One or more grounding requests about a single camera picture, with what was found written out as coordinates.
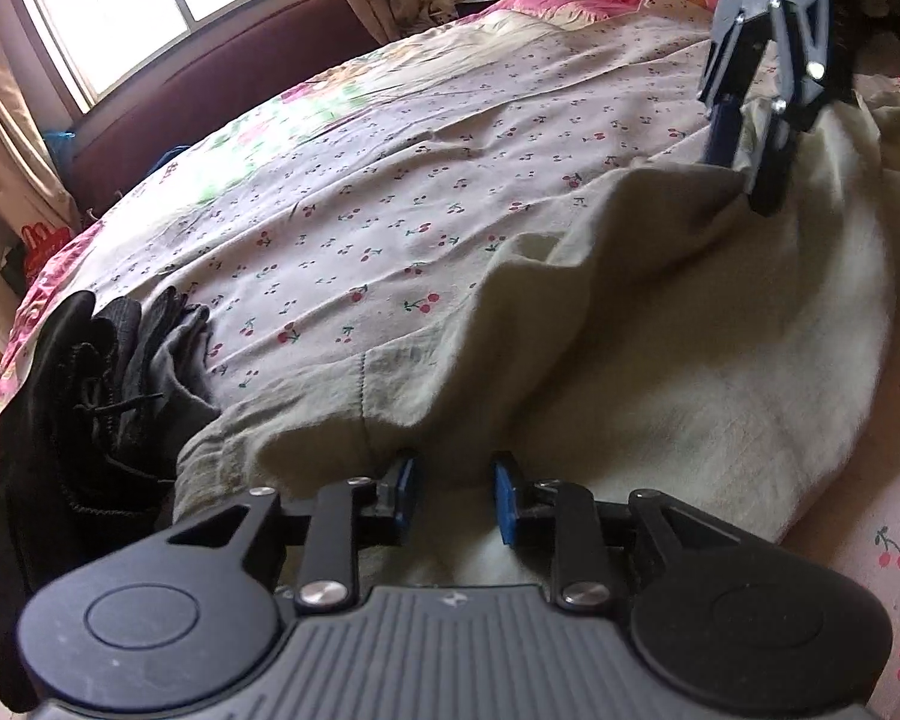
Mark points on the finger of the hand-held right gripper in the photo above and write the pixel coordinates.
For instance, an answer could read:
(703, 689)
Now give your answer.
(722, 135)
(772, 165)

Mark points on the maroon padded headboard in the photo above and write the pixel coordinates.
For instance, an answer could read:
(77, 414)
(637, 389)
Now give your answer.
(195, 97)

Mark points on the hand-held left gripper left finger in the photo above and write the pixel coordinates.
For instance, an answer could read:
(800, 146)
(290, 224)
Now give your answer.
(403, 495)

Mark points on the grey garment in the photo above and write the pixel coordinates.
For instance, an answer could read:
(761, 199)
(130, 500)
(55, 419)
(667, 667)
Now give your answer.
(169, 360)

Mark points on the blue plastic bag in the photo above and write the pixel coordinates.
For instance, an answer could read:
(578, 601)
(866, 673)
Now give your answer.
(61, 148)

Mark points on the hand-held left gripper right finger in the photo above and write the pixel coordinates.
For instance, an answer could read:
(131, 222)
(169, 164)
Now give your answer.
(504, 499)

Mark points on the black garment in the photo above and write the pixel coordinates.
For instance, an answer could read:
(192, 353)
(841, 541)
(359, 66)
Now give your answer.
(52, 450)

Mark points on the red bag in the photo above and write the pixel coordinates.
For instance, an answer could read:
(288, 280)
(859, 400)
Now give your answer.
(45, 251)

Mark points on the cherry print bed sheet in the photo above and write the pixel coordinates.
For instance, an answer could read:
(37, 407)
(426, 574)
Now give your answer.
(420, 165)

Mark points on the beige pants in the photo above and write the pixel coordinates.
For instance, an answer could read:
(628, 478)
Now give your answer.
(570, 360)

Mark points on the window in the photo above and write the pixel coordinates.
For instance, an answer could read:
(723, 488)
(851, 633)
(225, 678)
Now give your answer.
(142, 0)

